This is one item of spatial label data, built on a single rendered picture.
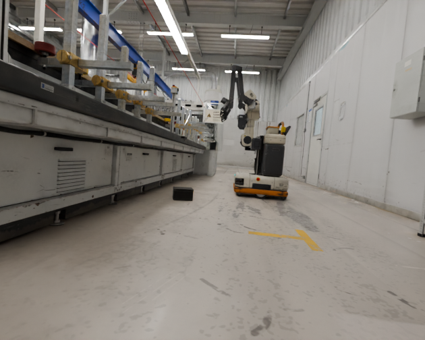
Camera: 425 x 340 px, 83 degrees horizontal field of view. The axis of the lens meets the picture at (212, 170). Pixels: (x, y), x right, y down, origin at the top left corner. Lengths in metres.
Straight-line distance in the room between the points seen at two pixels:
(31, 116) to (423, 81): 3.03
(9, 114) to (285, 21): 8.46
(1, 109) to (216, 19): 8.24
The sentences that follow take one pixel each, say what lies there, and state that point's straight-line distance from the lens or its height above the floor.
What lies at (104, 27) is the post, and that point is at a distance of 1.57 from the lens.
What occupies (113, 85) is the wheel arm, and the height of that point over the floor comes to 0.81.
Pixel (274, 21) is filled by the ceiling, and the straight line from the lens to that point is 8.95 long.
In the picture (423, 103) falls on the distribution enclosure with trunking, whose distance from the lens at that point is 3.05.
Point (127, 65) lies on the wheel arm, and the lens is 1.20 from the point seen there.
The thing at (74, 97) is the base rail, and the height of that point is 0.67.
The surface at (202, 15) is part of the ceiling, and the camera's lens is 9.08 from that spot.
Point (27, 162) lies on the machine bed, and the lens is 1.46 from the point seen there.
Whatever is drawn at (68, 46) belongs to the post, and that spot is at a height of 0.88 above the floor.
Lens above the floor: 0.46
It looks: 3 degrees down
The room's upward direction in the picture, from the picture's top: 5 degrees clockwise
